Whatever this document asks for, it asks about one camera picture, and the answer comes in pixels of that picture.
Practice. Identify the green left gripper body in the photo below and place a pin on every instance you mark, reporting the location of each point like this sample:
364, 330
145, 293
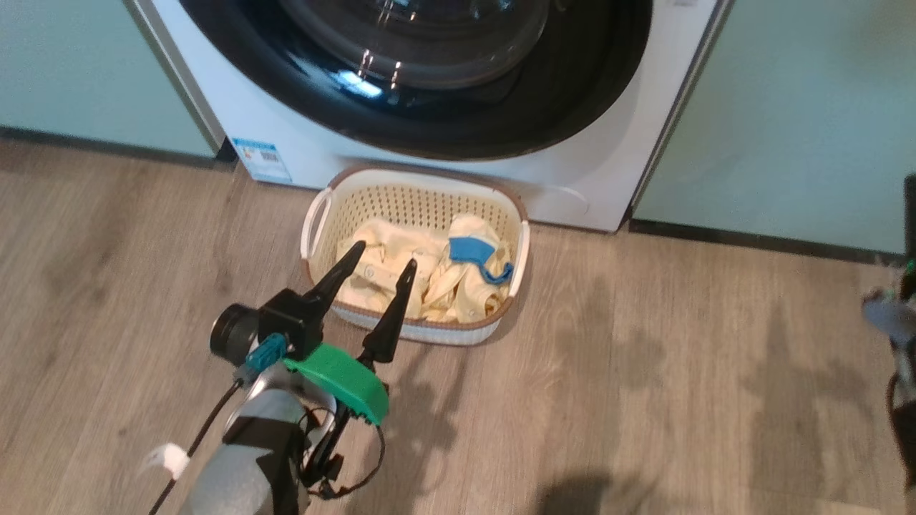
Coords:
336, 375

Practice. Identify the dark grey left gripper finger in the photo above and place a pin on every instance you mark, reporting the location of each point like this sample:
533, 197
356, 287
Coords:
390, 322
342, 270

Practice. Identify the cream clothes with blue trim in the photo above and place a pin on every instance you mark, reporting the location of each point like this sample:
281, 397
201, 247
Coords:
444, 279

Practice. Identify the round black glass washer door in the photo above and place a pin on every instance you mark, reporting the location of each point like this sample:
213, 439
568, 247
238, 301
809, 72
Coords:
444, 107

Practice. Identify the cream plastic laundry basket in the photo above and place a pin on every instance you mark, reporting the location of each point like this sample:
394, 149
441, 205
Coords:
415, 200

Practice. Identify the white front-load washing machine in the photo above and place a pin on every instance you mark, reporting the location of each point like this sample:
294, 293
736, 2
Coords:
572, 172

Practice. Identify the blue energy label sticker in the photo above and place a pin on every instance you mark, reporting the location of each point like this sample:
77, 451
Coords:
262, 161

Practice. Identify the pale teal cabinet panel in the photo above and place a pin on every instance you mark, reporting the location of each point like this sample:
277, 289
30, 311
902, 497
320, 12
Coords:
801, 114
86, 64

